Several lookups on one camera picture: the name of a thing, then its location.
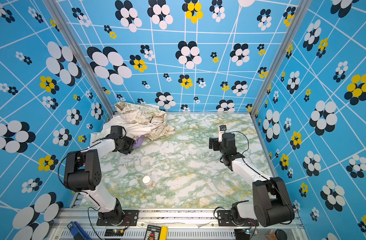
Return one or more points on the blue handheld tool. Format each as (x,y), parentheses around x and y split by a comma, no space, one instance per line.
(77,231)

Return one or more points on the brown black round jar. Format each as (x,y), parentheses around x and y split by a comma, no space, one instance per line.
(276,234)

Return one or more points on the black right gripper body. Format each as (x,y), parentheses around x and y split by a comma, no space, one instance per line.
(218,146)

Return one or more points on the aluminium front rail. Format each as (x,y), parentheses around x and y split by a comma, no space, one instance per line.
(189,224)

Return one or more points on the cream green-printed cloth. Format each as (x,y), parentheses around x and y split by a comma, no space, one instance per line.
(143,120)

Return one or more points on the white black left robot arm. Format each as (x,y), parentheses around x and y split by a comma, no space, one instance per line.
(83,172)

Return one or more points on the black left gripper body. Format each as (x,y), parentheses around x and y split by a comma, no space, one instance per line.
(126,145)

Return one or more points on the right controller board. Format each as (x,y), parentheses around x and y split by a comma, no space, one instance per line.
(242,234)

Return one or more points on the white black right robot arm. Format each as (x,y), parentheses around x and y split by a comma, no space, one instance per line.
(271,203)

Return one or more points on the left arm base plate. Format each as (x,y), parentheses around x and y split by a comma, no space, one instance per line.
(126,218)

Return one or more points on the aluminium corner post left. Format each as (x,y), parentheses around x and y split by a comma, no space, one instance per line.
(71,40)

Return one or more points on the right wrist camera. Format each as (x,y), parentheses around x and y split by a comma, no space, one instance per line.
(222,130)

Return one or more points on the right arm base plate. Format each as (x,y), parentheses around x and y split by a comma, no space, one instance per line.
(225,218)

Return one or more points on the left controller board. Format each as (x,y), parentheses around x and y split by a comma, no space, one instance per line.
(114,233)

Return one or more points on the purple printed cloth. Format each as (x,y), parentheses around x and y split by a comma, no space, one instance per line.
(138,142)

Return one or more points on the controller board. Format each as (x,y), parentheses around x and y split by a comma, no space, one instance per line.
(114,233)
(242,234)

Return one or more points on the aluminium corner post right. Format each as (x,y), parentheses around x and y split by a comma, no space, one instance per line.
(280,54)

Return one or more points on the aluminium corner post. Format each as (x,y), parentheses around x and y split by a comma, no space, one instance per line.
(280,54)
(71,40)

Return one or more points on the white capped pill bottle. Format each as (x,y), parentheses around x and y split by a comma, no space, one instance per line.
(147,182)

